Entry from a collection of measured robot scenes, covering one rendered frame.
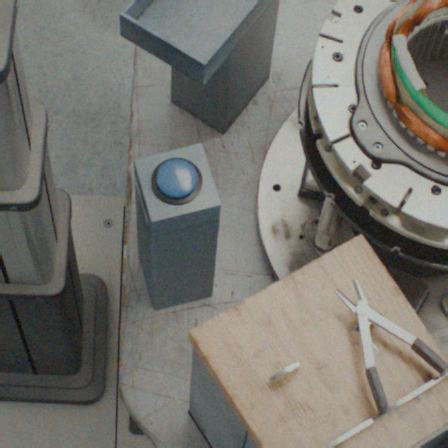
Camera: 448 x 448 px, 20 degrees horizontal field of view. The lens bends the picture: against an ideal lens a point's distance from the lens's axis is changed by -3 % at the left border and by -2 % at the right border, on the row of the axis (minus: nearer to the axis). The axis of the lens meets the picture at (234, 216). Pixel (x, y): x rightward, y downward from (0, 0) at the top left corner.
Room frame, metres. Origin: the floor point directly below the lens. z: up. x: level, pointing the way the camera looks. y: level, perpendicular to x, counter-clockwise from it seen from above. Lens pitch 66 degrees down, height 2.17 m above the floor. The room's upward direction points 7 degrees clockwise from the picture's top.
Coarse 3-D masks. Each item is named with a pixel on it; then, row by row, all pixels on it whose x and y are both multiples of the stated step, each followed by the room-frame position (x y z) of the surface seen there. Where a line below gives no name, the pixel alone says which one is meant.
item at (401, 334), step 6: (372, 312) 0.41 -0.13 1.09; (372, 318) 0.40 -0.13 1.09; (378, 318) 0.40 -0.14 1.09; (384, 318) 0.40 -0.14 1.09; (378, 324) 0.40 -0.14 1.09; (384, 324) 0.40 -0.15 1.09; (390, 324) 0.40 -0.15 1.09; (384, 330) 0.39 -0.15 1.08; (390, 330) 0.39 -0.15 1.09; (396, 330) 0.39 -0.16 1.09; (402, 330) 0.39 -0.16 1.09; (396, 336) 0.39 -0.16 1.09; (402, 336) 0.39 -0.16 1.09; (408, 336) 0.39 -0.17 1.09; (414, 336) 0.39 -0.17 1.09; (408, 342) 0.38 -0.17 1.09
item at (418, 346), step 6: (414, 342) 0.38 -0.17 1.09; (420, 342) 0.38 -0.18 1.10; (414, 348) 0.38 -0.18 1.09; (420, 348) 0.37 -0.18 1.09; (426, 348) 0.37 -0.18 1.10; (420, 354) 0.37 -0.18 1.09; (426, 354) 0.37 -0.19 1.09; (432, 354) 0.37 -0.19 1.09; (426, 360) 0.37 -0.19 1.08; (432, 360) 0.36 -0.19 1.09; (438, 360) 0.36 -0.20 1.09; (432, 366) 0.36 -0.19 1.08; (438, 366) 0.36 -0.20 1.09; (444, 366) 0.36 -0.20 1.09; (438, 372) 0.36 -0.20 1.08
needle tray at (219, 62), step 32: (160, 0) 0.75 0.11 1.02; (192, 0) 0.76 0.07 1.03; (224, 0) 0.76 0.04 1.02; (256, 0) 0.74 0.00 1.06; (128, 32) 0.70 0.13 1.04; (160, 32) 0.71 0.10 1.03; (192, 32) 0.72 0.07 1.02; (224, 32) 0.72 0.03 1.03; (256, 32) 0.77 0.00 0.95; (192, 64) 0.66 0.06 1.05; (224, 64) 0.73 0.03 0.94; (256, 64) 0.78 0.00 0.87; (192, 96) 0.75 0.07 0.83; (224, 96) 0.73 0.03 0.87; (224, 128) 0.73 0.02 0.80
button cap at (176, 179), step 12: (168, 168) 0.55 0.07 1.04; (180, 168) 0.55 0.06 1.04; (192, 168) 0.55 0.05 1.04; (156, 180) 0.53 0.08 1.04; (168, 180) 0.53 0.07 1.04; (180, 180) 0.53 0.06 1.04; (192, 180) 0.54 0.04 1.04; (168, 192) 0.52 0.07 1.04; (180, 192) 0.52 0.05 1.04; (192, 192) 0.53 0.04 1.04
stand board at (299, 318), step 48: (288, 288) 0.43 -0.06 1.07; (336, 288) 0.43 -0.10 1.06; (384, 288) 0.44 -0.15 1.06; (192, 336) 0.37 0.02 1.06; (240, 336) 0.38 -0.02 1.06; (288, 336) 0.38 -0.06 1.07; (336, 336) 0.39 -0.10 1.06; (384, 336) 0.39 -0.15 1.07; (240, 384) 0.33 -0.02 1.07; (288, 384) 0.34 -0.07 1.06; (336, 384) 0.34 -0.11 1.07; (384, 384) 0.35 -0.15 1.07; (288, 432) 0.29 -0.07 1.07; (336, 432) 0.30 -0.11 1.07; (384, 432) 0.30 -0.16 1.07; (432, 432) 0.30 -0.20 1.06
